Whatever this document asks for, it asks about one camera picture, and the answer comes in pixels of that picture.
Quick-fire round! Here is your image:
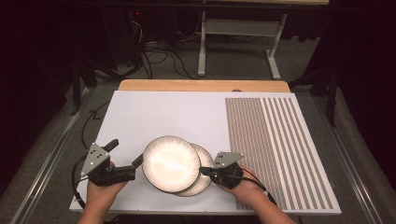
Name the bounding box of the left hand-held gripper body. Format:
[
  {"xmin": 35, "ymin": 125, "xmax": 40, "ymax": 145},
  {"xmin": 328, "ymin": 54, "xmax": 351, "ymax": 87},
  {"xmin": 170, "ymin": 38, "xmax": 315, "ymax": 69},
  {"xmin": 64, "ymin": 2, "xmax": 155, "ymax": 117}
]
[{"xmin": 80, "ymin": 142, "xmax": 137, "ymax": 188}]

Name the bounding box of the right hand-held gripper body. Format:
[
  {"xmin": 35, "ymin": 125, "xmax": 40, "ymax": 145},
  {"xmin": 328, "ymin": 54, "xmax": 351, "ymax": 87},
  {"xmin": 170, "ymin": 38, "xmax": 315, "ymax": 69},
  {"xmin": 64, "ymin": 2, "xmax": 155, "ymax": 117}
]
[{"xmin": 211, "ymin": 151, "xmax": 246, "ymax": 190}]

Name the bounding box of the white plate with dark rim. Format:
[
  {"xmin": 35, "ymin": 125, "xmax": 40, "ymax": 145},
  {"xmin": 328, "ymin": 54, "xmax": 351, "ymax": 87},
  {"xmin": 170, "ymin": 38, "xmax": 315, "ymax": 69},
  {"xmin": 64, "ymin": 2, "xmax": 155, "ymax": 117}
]
[
  {"xmin": 141, "ymin": 135, "xmax": 202, "ymax": 194},
  {"xmin": 175, "ymin": 143, "xmax": 216, "ymax": 198}
]

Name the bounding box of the person's left hand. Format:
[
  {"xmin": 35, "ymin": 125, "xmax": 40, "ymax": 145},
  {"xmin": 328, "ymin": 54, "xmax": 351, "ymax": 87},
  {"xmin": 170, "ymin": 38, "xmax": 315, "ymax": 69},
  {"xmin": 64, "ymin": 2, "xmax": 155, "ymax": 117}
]
[{"xmin": 86, "ymin": 179, "xmax": 128, "ymax": 207}]

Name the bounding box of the person's right hand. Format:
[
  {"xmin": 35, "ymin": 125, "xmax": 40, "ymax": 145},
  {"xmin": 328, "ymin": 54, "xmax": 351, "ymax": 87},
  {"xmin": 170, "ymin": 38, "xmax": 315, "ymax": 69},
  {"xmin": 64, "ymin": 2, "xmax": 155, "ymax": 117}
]
[{"xmin": 217, "ymin": 164, "xmax": 268, "ymax": 205}]

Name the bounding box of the white board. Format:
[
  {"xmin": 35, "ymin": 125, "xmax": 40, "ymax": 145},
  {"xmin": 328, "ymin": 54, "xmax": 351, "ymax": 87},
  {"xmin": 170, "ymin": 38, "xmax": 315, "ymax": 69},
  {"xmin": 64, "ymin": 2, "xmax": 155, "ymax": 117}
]
[{"xmin": 68, "ymin": 90, "xmax": 343, "ymax": 216}]

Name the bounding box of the striped brown and white mat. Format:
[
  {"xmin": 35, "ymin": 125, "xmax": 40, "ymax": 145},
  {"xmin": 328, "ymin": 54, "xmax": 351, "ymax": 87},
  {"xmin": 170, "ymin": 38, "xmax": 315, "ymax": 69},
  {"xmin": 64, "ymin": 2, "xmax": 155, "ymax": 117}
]
[{"xmin": 224, "ymin": 97, "xmax": 334, "ymax": 211}]

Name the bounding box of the black stand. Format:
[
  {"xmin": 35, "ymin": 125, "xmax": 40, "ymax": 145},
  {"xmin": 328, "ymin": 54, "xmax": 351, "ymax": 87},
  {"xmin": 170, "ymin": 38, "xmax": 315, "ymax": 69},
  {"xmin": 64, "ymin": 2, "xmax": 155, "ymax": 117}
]
[
  {"xmin": 70, "ymin": 58, "xmax": 98, "ymax": 117},
  {"xmin": 289, "ymin": 66, "xmax": 340, "ymax": 128}
]

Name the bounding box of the wooden table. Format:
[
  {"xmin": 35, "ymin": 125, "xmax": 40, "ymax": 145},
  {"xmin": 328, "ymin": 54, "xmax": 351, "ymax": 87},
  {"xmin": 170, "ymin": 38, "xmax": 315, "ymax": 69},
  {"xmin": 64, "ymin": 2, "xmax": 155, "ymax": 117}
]
[{"xmin": 118, "ymin": 78, "xmax": 291, "ymax": 93}]

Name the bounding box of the left hand-held gripper black cable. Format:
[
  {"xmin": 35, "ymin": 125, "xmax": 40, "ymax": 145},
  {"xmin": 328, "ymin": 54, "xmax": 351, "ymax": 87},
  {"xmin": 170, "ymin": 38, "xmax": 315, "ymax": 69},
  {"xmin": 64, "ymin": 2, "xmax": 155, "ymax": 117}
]
[{"xmin": 71, "ymin": 153, "xmax": 92, "ymax": 210}]

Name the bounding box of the hand-held gripper black cable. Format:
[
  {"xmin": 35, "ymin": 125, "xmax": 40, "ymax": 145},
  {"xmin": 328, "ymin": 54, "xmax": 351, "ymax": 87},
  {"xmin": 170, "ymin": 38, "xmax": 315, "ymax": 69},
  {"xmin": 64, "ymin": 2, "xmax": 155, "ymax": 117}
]
[
  {"xmin": 71, "ymin": 153, "xmax": 92, "ymax": 210},
  {"xmin": 218, "ymin": 167, "xmax": 278, "ymax": 206}
]

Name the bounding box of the black floor cable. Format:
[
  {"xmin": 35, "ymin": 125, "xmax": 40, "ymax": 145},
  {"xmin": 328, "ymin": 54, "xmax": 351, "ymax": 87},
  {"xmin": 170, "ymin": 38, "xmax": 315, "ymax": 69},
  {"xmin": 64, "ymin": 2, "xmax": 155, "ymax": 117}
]
[{"xmin": 80, "ymin": 100, "xmax": 112, "ymax": 151}]

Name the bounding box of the right hand-held gripper black cable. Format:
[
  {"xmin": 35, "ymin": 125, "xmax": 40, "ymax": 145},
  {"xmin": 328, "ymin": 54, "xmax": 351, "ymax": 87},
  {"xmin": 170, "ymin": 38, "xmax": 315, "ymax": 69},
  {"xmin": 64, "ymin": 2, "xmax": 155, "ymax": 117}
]
[{"xmin": 218, "ymin": 167, "xmax": 278, "ymax": 206}]

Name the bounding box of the metal floor rail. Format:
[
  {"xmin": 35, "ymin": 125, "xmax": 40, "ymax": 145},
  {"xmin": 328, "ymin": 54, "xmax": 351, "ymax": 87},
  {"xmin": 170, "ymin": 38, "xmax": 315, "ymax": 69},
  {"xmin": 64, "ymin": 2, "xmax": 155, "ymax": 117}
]
[
  {"xmin": 10, "ymin": 87, "xmax": 92, "ymax": 224},
  {"xmin": 311, "ymin": 94, "xmax": 385, "ymax": 224}
]

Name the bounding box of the bundle of black cables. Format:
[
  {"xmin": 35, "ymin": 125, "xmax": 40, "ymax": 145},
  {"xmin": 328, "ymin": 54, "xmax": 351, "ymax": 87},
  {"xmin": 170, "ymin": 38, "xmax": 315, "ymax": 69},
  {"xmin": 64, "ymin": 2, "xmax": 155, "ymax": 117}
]
[{"xmin": 124, "ymin": 20, "xmax": 202, "ymax": 80}]

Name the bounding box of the white metal desk frame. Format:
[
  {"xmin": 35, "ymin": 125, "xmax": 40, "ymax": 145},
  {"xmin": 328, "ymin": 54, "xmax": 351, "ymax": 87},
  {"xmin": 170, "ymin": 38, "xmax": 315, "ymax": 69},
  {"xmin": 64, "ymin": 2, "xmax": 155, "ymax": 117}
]
[{"xmin": 197, "ymin": 10, "xmax": 289, "ymax": 80}]

